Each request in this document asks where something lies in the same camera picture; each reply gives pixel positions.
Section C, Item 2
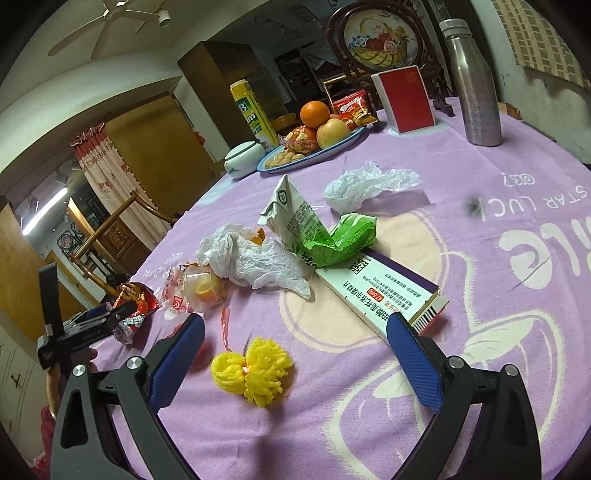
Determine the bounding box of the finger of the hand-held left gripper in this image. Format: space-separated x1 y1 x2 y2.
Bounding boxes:
95 301 139 326

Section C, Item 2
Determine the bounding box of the white ceramic lidded pot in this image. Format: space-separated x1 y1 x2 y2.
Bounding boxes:
223 141 265 179

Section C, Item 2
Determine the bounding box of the white plastic bag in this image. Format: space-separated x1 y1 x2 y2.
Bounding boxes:
196 223 312 300

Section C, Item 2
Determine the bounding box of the wooden cabinet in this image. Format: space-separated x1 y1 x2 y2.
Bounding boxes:
178 41 287 162

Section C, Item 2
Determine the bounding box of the red snack wrapper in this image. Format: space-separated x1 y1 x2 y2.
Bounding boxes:
113 282 161 347

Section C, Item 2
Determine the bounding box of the clear jelly cup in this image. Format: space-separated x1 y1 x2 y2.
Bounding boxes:
182 264 227 311

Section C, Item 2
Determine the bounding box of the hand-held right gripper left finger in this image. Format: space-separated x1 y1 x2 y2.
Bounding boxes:
50 313 206 480

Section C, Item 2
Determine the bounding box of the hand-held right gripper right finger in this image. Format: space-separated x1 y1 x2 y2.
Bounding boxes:
385 311 543 480

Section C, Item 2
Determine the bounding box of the wooden armchair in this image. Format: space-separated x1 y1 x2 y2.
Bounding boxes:
320 76 351 114

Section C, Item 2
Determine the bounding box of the blue oval plate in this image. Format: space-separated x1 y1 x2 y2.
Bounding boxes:
257 126 369 175

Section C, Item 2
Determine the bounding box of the round embroidered table screen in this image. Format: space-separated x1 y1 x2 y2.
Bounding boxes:
324 0 455 116

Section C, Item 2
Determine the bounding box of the clear crumpled plastic bag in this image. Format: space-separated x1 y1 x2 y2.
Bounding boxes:
322 161 423 212

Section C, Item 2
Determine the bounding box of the floral cream curtain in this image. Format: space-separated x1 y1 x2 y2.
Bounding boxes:
70 121 171 252

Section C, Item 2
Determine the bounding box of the person's left forearm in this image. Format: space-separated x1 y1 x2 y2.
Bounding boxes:
39 367 65 467

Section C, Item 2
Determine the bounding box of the green white crushed carton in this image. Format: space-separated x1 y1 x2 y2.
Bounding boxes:
259 174 378 267

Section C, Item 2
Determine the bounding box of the stainless steel bottle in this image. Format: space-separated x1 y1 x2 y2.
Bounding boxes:
438 18 503 147

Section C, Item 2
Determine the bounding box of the clear red-print wrapper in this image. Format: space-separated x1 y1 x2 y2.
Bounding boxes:
164 267 192 315

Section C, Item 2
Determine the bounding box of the white ceiling fan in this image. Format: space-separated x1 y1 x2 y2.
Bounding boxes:
47 0 185 61

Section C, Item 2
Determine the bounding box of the yellow yarn pom-pom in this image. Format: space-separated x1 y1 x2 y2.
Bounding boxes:
211 337 295 408

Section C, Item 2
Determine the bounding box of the red and white box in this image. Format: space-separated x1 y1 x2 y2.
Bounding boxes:
372 65 437 134

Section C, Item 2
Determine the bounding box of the red snack packet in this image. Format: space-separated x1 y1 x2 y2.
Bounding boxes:
331 90 379 132

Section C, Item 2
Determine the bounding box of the checkered window curtain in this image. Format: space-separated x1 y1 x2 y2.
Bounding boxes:
501 0 591 88

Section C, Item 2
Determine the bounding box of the red plastic strip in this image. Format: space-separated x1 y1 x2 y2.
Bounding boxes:
219 307 232 352

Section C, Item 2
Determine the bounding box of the orange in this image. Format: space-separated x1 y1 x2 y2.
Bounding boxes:
300 100 331 129

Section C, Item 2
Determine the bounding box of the pile of walnuts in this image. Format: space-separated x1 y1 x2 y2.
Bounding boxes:
265 148 305 169

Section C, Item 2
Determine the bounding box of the wooden chair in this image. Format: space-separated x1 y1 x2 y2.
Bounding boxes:
67 193 174 296

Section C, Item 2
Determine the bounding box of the white medicine box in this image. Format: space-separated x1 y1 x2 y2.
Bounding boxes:
315 249 450 343

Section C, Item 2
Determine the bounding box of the yellow apple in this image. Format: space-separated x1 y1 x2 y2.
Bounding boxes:
316 117 352 150

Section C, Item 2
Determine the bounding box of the red fruit in clear wrap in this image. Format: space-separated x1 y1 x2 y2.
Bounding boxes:
284 124 321 153

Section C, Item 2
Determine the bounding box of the yellow green spray can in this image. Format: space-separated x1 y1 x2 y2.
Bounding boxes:
230 79 280 149

